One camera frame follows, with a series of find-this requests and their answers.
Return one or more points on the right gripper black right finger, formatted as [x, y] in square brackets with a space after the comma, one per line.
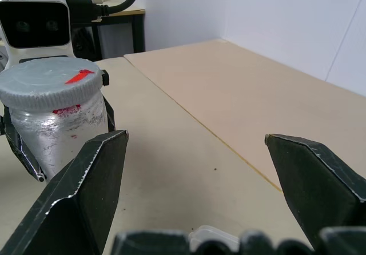
[311, 180]

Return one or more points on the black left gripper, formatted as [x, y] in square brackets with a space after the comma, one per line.
[105, 77]

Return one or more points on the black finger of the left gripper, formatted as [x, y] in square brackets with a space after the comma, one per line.
[20, 149]

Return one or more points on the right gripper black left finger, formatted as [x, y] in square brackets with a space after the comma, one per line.
[85, 192]

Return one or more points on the translucent plastic jar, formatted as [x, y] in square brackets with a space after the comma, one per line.
[63, 140]

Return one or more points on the grey ribbed lid, red arrow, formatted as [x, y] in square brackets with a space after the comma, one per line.
[43, 83]

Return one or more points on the black bag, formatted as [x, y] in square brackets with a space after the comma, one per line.
[84, 43]

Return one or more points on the black-legged wooden desk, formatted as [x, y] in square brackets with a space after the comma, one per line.
[138, 35]

